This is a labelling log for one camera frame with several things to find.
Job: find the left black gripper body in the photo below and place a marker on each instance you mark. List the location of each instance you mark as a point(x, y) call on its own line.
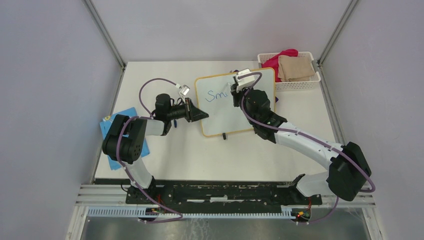
point(187, 116)

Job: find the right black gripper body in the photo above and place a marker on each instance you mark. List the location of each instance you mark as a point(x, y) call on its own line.
point(236, 95)

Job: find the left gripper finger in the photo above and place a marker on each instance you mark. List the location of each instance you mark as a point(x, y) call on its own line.
point(193, 109)
point(197, 115)

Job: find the yellow framed whiteboard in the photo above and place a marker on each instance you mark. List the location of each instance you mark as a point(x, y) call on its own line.
point(214, 97)

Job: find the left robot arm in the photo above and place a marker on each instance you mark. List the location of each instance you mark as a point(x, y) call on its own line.
point(125, 138)

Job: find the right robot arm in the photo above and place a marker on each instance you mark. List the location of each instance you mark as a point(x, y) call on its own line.
point(346, 168)

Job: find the purple cloth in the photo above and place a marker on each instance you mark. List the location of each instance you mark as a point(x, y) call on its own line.
point(276, 99)

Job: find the red cloth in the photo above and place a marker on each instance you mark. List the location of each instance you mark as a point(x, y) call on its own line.
point(273, 63)

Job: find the beige cloth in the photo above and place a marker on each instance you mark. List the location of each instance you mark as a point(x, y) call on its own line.
point(294, 69)

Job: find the white plastic basket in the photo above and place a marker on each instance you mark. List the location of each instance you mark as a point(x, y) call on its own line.
point(313, 81)

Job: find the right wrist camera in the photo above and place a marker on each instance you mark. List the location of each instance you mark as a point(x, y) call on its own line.
point(244, 79)

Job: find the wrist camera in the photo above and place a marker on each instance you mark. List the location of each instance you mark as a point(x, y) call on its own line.
point(244, 79)
point(183, 91)

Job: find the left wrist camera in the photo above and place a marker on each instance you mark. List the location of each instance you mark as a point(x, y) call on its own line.
point(183, 91)

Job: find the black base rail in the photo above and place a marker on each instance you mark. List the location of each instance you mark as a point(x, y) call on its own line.
point(228, 197)

